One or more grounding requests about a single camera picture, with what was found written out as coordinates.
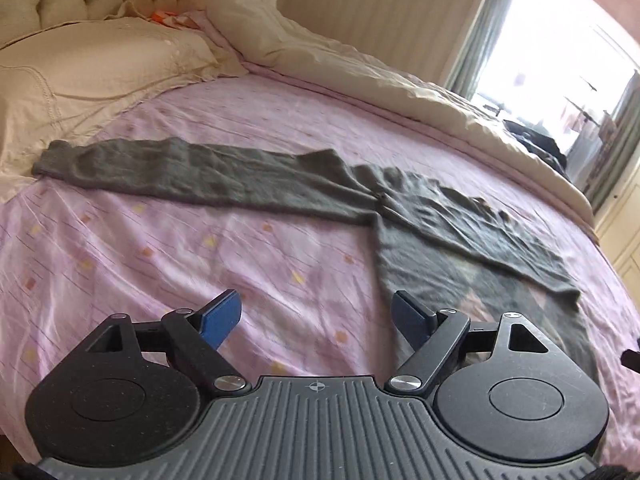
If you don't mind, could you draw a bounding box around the clothes drying rack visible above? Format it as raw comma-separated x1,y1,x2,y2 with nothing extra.
559,74,618,137

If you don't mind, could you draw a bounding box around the dark clothes heap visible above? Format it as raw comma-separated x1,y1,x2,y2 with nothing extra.
501,118,569,177

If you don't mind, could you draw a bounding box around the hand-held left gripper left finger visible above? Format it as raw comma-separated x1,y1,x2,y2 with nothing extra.
85,288,252,396

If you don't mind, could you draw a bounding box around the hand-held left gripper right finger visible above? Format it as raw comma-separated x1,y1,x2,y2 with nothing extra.
384,289,551,396

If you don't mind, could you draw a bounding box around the grey knit sweater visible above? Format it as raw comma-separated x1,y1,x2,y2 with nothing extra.
31,137,601,382

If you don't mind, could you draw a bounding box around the grey window curtain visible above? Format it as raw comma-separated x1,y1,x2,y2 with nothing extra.
569,69,640,203
444,0,525,100

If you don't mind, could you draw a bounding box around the cream embroidered pillow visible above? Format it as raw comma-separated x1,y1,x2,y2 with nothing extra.
0,15,251,206

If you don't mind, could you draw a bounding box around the pink patterned bed sheet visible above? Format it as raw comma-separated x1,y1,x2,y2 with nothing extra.
0,10,640,467

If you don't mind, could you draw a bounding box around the orange pink cloth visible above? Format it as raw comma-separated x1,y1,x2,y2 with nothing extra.
149,9,201,31

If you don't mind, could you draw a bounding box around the cream wardrobe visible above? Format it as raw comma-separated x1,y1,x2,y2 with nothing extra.
594,179,640,283

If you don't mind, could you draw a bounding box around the cream duvet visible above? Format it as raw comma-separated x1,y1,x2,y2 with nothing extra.
205,0,599,242

